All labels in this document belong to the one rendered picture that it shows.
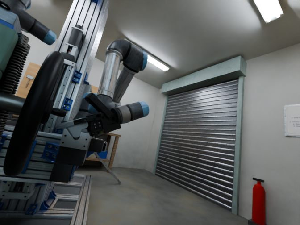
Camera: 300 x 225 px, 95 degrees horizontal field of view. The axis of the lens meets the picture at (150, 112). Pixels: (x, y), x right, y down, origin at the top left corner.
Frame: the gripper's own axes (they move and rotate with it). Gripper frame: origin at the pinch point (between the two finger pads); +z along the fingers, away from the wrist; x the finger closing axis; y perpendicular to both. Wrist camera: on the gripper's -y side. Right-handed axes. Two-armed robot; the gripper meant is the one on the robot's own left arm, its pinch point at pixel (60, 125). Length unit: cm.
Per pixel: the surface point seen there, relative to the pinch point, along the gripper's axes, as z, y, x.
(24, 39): 2.7, -21.9, -11.0
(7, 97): 8.4, -8.7, -12.9
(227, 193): -201, 179, 55
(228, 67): -291, -26, 57
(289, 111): -268, 60, -21
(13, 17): 3.5, -25.7, -12.9
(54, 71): 0.2, -10.4, -24.0
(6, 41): 5.8, -19.7, -14.1
